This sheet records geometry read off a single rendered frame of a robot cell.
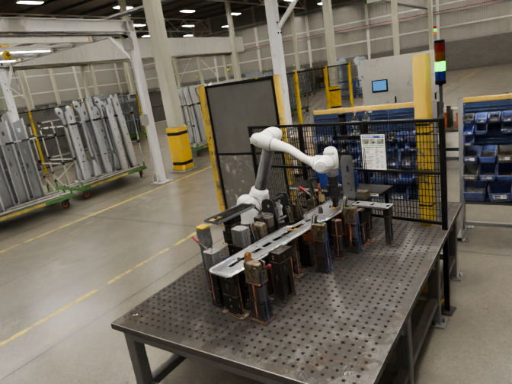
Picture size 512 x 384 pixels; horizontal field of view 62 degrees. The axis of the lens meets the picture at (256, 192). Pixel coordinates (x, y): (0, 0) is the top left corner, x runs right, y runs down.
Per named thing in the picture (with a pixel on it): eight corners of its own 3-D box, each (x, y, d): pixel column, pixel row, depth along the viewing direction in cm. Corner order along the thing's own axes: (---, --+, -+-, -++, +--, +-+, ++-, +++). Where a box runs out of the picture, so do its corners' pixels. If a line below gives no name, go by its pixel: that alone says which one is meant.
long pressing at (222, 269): (232, 280, 230) (232, 277, 230) (205, 271, 245) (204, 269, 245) (358, 202, 326) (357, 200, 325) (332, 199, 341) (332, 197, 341)
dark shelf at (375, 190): (381, 196, 325) (380, 193, 324) (288, 189, 386) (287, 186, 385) (393, 189, 340) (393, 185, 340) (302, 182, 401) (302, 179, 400)
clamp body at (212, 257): (221, 309, 258) (211, 255, 249) (209, 305, 266) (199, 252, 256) (232, 302, 265) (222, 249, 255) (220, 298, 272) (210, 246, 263)
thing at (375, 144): (388, 171, 339) (385, 132, 331) (362, 170, 354) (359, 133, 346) (388, 170, 340) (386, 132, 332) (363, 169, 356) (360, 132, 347)
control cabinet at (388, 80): (366, 151, 976) (357, 39, 912) (373, 145, 1018) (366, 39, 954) (441, 148, 887) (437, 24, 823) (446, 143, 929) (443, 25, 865)
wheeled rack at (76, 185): (85, 200, 913) (63, 118, 867) (57, 199, 966) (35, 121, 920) (148, 176, 1067) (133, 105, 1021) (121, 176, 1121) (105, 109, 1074)
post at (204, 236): (214, 294, 278) (202, 232, 267) (206, 291, 284) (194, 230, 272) (222, 289, 284) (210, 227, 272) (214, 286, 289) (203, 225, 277)
